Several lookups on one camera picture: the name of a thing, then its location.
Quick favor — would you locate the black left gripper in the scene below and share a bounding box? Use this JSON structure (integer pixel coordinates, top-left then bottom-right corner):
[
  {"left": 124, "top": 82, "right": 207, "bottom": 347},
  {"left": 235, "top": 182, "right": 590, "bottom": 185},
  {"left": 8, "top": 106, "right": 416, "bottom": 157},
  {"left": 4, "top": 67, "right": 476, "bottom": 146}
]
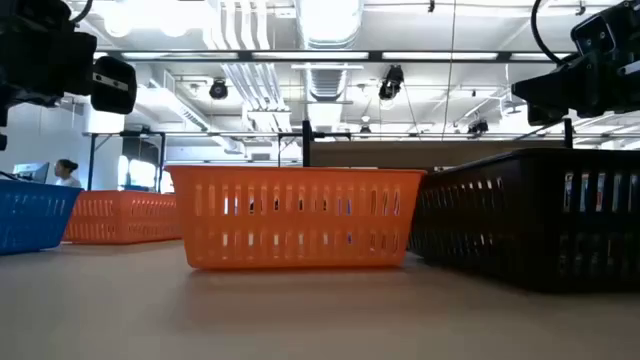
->
[{"left": 0, "top": 0, "right": 138, "bottom": 115}]

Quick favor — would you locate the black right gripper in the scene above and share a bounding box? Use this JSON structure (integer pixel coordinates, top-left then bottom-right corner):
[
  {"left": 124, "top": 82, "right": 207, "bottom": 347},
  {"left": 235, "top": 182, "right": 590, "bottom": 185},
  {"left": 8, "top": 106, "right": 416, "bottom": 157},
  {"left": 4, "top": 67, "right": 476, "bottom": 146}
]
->
[{"left": 512, "top": 0, "right": 640, "bottom": 127}]

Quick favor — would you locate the orange slotted plastic basket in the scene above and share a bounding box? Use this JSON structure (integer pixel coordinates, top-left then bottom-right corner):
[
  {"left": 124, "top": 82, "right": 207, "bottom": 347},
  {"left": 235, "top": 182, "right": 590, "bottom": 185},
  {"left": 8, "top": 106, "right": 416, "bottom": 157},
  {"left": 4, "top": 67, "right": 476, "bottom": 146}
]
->
[
  {"left": 62, "top": 189, "right": 182, "bottom": 245},
  {"left": 165, "top": 165, "right": 427, "bottom": 271}
]

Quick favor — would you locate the black slotted plastic basket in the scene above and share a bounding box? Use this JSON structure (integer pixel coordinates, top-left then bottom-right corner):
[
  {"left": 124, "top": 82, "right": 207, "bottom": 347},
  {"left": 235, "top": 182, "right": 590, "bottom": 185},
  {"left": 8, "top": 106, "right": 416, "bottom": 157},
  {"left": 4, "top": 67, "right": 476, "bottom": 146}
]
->
[{"left": 408, "top": 147, "right": 640, "bottom": 294}]

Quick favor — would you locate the blue slotted plastic basket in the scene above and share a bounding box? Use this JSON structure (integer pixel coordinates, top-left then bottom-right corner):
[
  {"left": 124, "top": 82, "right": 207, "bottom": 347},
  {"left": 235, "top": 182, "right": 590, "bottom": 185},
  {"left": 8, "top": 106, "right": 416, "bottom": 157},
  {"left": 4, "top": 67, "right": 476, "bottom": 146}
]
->
[{"left": 0, "top": 178, "right": 84, "bottom": 256}]

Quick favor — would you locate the wooden shelf with black legs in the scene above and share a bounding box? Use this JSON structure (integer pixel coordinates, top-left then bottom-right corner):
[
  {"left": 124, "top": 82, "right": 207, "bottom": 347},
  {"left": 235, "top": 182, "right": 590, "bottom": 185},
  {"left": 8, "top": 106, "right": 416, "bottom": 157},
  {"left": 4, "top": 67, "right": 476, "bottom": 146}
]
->
[{"left": 301, "top": 118, "right": 574, "bottom": 170}]

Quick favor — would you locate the person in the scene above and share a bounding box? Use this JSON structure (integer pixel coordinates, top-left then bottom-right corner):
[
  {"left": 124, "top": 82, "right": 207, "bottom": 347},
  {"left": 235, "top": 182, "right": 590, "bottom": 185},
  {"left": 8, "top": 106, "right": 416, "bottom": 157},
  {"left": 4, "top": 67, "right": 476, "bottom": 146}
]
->
[{"left": 53, "top": 158, "right": 84, "bottom": 189}]

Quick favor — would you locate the grey computer monitor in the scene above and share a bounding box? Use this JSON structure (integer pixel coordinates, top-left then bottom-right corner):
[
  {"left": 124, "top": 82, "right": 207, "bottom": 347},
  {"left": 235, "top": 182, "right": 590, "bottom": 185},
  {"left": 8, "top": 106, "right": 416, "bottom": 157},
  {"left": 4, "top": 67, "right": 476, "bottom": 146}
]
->
[{"left": 12, "top": 161, "right": 51, "bottom": 185}]

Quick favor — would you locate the black overhead light bar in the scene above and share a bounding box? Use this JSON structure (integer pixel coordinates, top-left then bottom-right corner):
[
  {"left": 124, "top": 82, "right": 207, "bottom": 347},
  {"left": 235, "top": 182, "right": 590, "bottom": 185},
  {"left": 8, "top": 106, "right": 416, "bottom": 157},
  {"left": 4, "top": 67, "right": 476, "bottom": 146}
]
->
[{"left": 94, "top": 48, "right": 574, "bottom": 64}]

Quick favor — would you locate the white rectangular air duct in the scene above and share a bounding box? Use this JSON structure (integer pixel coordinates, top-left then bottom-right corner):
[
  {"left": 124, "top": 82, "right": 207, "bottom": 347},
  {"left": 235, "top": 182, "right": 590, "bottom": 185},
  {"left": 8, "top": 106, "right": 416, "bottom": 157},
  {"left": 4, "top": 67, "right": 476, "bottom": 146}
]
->
[{"left": 124, "top": 64, "right": 244, "bottom": 154}]

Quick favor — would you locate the black background station frame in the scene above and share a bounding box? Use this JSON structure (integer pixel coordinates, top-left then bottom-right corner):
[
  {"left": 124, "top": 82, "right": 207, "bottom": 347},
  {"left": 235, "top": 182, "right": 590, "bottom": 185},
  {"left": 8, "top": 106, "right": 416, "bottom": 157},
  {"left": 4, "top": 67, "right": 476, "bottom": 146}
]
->
[{"left": 82, "top": 130, "right": 167, "bottom": 192}]

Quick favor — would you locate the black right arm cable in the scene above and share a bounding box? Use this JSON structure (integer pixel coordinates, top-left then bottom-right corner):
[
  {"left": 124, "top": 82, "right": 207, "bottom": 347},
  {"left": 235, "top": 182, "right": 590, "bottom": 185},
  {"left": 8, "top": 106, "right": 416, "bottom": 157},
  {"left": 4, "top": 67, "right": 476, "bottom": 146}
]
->
[{"left": 530, "top": 0, "right": 569, "bottom": 66}]

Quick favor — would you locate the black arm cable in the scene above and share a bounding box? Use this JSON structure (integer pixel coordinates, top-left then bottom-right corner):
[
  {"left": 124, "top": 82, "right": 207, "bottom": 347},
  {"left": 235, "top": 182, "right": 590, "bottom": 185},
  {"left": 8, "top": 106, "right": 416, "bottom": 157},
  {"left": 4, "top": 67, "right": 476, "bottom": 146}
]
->
[
  {"left": 69, "top": 0, "right": 95, "bottom": 24},
  {"left": 530, "top": 0, "right": 569, "bottom": 66}
]

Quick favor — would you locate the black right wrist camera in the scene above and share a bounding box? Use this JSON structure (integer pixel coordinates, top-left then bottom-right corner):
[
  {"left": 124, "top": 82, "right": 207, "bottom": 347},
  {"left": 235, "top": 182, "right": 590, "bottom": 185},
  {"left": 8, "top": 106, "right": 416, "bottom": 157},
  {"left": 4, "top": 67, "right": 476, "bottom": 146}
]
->
[{"left": 570, "top": 10, "right": 619, "bottom": 56}]

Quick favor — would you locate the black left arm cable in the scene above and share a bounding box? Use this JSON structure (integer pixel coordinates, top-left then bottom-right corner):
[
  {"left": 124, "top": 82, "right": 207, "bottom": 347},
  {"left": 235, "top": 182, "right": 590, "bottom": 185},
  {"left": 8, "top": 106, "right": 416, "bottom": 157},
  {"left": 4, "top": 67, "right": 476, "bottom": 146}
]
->
[{"left": 69, "top": 0, "right": 95, "bottom": 24}]

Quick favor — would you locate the round silver ventilation duct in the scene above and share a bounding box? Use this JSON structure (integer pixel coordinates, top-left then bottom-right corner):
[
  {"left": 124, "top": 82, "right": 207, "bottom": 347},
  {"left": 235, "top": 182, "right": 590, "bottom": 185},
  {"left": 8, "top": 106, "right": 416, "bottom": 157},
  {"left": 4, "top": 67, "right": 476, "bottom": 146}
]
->
[{"left": 294, "top": 0, "right": 366, "bottom": 104}]

